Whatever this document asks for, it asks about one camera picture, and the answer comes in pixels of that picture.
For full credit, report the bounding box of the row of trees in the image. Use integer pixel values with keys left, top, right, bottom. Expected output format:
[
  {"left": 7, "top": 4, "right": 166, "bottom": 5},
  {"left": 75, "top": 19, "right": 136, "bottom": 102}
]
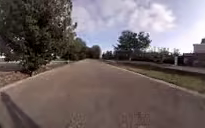
[{"left": 61, "top": 37, "right": 103, "bottom": 62}]

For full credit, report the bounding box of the reddish brown paved path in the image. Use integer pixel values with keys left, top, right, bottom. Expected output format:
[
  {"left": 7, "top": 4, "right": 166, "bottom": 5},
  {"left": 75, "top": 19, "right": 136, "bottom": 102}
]
[{"left": 0, "top": 58, "right": 205, "bottom": 128}]

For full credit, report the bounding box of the dark green tree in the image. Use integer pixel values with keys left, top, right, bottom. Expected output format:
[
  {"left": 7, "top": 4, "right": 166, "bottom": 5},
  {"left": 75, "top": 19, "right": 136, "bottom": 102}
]
[{"left": 113, "top": 30, "right": 153, "bottom": 61}]

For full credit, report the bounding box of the dark hedge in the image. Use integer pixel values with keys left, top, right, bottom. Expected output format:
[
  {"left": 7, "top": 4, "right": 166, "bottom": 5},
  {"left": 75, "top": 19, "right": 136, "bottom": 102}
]
[{"left": 102, "top": 48, "right": 185, "bottom": 65}]

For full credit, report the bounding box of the pale kerb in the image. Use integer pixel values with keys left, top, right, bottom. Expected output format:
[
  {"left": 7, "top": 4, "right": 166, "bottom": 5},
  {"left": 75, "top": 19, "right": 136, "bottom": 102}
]
[{"left": 101, "top": 60, "right": 205, "bottom": 102}]

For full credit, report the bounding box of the grass strip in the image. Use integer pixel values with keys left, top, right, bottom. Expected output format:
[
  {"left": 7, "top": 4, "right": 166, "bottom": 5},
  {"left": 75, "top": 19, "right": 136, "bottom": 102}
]
[{"left": 106, "top": 60, "right": 205, "bottom": 98}]

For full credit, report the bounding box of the large green tree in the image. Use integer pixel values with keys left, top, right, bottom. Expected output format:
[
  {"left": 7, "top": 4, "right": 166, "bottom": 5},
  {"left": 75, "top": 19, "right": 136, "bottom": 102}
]
[{"left": 0, "top": 0, "right": 78, "bottom": 76}]

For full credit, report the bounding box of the grey road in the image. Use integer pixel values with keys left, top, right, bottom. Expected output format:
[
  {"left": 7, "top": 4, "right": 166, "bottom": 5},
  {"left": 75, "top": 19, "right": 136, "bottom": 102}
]
[{"left": 123, "top": 60, "right": 205, "bottom": 76}]

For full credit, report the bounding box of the bare earth strip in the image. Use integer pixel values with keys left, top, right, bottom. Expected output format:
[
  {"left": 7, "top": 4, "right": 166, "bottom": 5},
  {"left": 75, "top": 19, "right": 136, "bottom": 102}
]
[{"left": 0, "top": 61, "right": 69, "bottom": 92}]

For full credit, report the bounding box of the pale building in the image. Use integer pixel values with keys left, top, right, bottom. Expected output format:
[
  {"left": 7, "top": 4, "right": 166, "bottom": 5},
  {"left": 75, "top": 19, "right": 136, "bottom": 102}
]
[{"left": 183, "top": 36, "right": 205, "bottom": 66}]

